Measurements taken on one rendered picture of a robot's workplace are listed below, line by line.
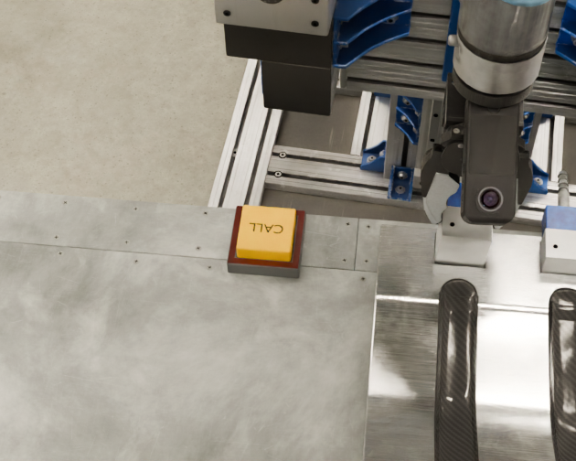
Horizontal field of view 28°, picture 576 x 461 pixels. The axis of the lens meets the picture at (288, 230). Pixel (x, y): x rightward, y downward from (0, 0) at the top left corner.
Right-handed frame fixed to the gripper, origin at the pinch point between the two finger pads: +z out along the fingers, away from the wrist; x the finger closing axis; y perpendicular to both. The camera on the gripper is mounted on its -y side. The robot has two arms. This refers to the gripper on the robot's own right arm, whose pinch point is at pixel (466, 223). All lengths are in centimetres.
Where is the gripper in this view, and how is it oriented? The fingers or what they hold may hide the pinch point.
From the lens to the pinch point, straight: 116.0
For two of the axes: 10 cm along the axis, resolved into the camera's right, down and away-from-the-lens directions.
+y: 1.1, -8.0, 5.8
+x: -9.9, -0.8, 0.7
